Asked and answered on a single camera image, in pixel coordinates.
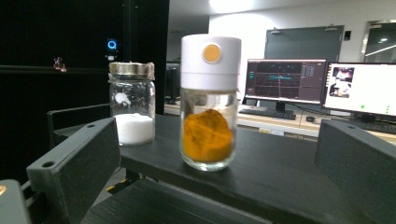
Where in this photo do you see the grey door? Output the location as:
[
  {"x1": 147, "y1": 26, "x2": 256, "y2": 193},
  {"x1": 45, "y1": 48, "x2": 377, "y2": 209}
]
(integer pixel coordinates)
[{"x1": 264, "y1": 25, "x2": 346, "y2": 63}]

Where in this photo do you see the black keyboard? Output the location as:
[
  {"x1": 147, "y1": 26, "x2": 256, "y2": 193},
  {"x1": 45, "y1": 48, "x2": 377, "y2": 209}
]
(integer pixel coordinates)
[
  {"x1": 238, "y1": 106, "x2": 297, "y2": 121},
  {"x1": 349, "y1": 119, "x2": 396, "y2": 135}
]

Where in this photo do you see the orange powder jar white lid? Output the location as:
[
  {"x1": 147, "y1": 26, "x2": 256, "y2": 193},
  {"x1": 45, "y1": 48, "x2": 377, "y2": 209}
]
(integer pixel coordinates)
[{"x1": 179, "y1": 33, "x2": 243, "y2": 173}]

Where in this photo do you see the white powder jar silver lid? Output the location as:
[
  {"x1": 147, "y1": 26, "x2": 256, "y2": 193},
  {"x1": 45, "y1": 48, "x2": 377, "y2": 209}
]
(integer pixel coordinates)
[{"x1": 107, "y1": 61, "x2": 156, "y2": 147}]

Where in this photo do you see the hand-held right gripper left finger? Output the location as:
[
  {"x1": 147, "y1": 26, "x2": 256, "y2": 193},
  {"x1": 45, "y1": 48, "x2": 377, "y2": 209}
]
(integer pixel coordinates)
[{"x1": 26, "y1": 117, "x2": 121, "y2": 224}]

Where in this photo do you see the light wooden office desk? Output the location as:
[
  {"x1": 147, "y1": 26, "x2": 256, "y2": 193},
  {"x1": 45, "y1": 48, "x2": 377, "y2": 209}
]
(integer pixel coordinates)
[{"x1": 163, "y1": 103, "x2": 396, "y2": 145}]

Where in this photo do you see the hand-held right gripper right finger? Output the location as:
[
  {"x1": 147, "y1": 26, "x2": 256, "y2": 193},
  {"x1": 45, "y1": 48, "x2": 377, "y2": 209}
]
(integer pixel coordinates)
[{"x1": 314, "y1": 119, "x2": 396, "y2": 224}]

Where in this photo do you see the dark screen monitor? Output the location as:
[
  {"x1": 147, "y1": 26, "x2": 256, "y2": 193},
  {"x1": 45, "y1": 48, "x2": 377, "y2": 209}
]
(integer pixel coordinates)
[{"x1": 244, "y1": 58, "x2": 328, "y2": 113}]

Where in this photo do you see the black two-tier shelf rack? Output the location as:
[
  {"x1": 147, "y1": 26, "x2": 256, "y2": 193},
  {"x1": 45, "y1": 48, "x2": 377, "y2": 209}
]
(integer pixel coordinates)
[{"x1": 46, "y1": 104, "x2": 396, "y2": 224}]

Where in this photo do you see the device with blue ring light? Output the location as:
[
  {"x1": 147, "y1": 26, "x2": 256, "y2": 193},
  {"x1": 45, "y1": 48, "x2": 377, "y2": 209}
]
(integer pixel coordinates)
[{"x1": 105, "y1": 37, "x2": 119, "y2": 62}]

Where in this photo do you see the black curtain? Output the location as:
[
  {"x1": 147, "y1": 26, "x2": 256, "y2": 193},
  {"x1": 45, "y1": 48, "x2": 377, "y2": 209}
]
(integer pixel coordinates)
[{"x1": 0, "y1": 0, "x2": 171, "y2": 185}]

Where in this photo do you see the white screen monitor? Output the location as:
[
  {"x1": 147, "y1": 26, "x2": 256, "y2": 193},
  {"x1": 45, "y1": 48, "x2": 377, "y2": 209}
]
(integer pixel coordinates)
[{"x1": 321, "y1": 62, "x2": 396, "y2": 123}]

